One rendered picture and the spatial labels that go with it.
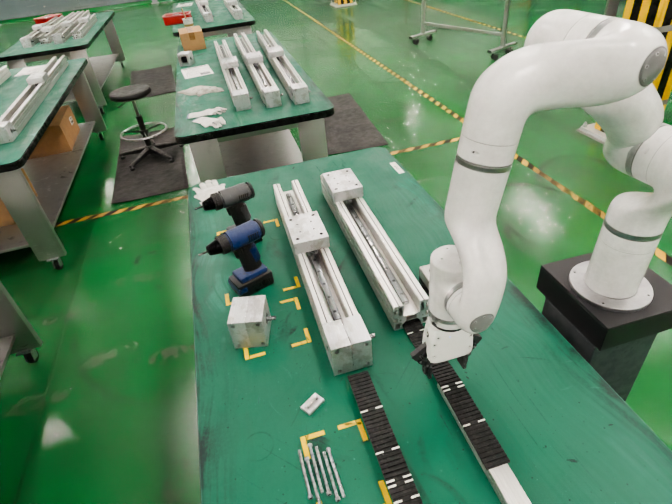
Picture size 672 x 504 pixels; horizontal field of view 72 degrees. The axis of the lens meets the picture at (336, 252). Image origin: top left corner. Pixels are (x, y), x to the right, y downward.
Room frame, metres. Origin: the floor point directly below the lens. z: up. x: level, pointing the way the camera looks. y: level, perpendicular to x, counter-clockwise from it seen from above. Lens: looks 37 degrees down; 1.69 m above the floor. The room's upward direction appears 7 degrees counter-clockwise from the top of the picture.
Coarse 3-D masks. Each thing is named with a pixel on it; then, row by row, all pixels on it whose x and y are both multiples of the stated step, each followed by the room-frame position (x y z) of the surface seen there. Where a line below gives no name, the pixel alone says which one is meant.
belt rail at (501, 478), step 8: (440, 392) 0.64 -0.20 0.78; (456, 416) 0.57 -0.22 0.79; (464, 432) 0.53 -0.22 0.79; (472, 448) 0.50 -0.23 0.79; (480, 464) 0.46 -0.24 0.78; (504, 464) 0.45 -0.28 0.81; (488, 472) 0.44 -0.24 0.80; (496, 472) 0.43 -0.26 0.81; (504, 472) 0.43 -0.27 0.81; (512, 472) 0.43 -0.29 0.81; (496, 480) 0.42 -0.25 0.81; (504, 480) 0.42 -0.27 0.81; (512, 480) 0.41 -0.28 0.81; (496, 488) 0.41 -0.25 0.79; (504, 488) 0.40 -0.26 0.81; (512, 488) 0.40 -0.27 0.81; (520, 488) 0.40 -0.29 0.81; (504, 496) 0.39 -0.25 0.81; (512, 496) 0.39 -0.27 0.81; (520, 496) 0.38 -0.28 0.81
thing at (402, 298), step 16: (320, 176) 1.63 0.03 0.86; (336, 208) 1.40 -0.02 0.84; (352, 208) 1.40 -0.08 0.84; (368, 208) 1.34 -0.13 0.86; (352, 224) 1.26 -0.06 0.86; (368, 224) 1.28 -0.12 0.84; (352, 240) 1.21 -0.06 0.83; (368, 240) 1.19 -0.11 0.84; (384, 240) 1.15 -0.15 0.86; (368, 256) 1.08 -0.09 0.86; (384, 256) 1.12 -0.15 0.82; (400, 256) 1.06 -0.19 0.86; (368, 272) 1.05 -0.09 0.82; (384, 272) 1.03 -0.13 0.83; (400, 272) 1.00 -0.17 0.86; (384, 288) 0.93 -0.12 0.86; (400, 288) 0.95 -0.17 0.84; (416, 288) 0.91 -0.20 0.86; (384, 304) 0.92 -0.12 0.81; (400, 304) 0.86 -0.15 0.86; (416, 304) 0.88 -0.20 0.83; (400, 320) 0.86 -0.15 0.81
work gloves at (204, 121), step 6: (216, 0) 7.66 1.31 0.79; (216, 108) 2.79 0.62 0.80; (222, 108) 2.79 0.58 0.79; (192, 114) 2.74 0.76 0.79; (198, 114) 2.74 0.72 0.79; (204, 114) 2.72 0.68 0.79; (210, 114) 2.72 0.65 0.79; (198, 120) 2.63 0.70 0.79; (204, 120) 2.62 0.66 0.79; (210, 120) 2.60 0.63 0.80; (216, 120) 2.54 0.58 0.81; (222, 120) 2.57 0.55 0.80; (204, 126) 2.54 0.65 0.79; (216, 126) 2.51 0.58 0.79
